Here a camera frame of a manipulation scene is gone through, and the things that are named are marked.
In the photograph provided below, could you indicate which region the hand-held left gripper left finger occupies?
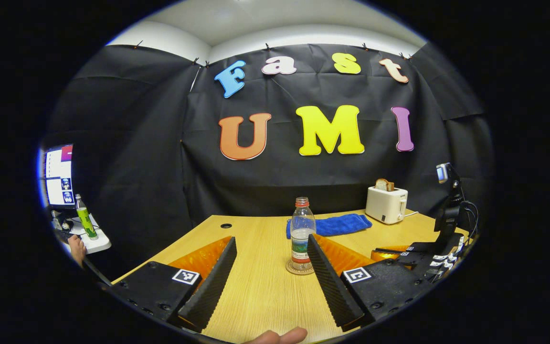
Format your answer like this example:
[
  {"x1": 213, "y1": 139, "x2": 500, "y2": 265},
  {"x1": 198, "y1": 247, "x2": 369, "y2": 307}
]
[{"x1": 110, "y1": 236, "x2": 238, "y2": 333}]

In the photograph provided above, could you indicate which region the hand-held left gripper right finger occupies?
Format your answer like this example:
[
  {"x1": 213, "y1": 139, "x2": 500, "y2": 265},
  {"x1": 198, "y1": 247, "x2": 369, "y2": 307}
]
[{"x1": 307, "y1": 234, "x2": 435, "y2": 331}]

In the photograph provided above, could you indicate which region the round wooden coaster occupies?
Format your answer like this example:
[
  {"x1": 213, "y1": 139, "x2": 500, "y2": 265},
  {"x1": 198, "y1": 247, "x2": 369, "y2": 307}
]
[{"x1": 285, "y1": 258, "x2": 315, "y2": 276}]

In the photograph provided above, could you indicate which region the clear plastic water bottle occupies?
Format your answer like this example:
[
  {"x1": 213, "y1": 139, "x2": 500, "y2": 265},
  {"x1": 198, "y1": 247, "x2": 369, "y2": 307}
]
[{"x1": 290, "y1": 196, "x2": 317, "y2": 272}]

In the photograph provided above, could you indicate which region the green drink bottle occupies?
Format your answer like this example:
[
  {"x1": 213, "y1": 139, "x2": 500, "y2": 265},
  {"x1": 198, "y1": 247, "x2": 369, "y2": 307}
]
[{"x1": 75, "y1": 193, "x2": 98, "y2": 240}]

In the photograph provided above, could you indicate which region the white toaster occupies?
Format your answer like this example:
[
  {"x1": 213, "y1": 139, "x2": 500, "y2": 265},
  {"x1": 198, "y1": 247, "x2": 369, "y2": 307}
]
[{"x1": 365, "y1": 186, "x2": 408, "y2": 225}]

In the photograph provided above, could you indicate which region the blue folded towel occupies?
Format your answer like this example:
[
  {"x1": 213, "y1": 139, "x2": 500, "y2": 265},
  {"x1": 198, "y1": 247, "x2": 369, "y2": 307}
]
[{"x1": 286, "y1": 213, "x2": 373, "y2": 239}]

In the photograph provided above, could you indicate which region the white side table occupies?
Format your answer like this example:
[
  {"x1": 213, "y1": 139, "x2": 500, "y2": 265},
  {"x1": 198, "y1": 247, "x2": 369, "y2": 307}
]
[{"x1": 51, "y1": 215, "x2": 112, "y2": 255}]

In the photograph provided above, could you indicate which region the black backdrop cloth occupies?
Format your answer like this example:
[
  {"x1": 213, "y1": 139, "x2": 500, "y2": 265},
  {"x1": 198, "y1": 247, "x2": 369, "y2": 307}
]
[{"x1": 41, "y1": 42, "x2": 495, "y2": 268}]

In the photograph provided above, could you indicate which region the computer monitor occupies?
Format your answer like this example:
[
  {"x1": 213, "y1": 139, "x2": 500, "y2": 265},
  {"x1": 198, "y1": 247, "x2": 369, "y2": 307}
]
[{"x1": 41, "y1": 143, "x2": 76, "y2": 210}]

